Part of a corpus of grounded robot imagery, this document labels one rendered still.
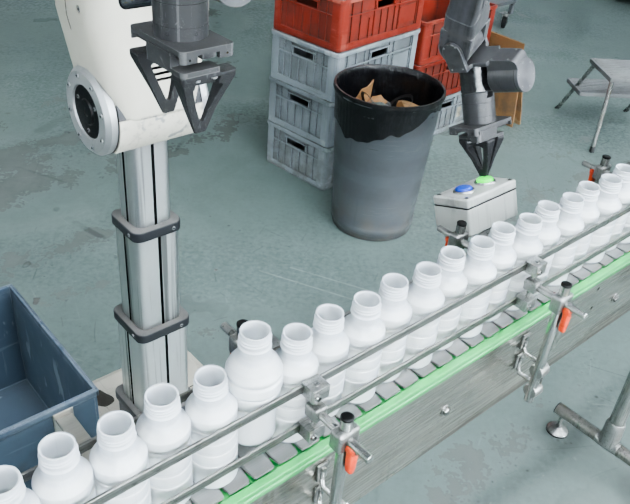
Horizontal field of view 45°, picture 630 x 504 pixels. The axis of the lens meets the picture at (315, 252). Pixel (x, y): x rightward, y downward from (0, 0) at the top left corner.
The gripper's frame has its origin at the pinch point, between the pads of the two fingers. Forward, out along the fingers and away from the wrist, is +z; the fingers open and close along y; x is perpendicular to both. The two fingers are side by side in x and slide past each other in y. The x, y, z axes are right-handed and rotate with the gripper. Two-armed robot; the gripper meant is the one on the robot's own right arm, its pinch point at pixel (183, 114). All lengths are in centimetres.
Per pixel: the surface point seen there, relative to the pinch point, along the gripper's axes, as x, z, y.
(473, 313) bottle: 39, 35, 18
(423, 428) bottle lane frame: 29, 51, 20
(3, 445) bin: -23, 48, -11
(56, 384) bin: -9, 56, -26
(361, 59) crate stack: 192, 79, -158
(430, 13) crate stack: 296, 86, -208
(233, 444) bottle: -5.8, 33.2, 17.9
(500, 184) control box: 65, 28, 2
